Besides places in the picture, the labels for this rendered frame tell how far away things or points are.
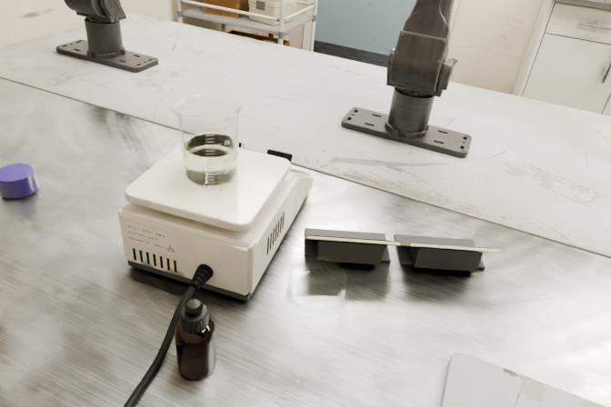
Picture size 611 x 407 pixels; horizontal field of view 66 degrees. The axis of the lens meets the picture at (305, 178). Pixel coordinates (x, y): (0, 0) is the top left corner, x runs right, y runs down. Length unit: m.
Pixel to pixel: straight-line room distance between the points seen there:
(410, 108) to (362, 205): 0.20
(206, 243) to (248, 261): 0.04
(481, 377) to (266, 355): 0.17
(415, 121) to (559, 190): 0.22
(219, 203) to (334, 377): 0.17
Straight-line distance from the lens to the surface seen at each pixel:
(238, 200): 0.42
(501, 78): 3.39
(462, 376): 0.42
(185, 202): 0.42
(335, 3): 3.48
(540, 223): 0.65
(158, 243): 0.44
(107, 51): 1.00
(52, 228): 0.56
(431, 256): 0.50
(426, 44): 0.69
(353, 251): 0.48
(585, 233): 0.66
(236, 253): 0.40
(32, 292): 0.49
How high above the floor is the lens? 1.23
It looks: 32 degrees down
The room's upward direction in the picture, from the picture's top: 6 degrees clockwise
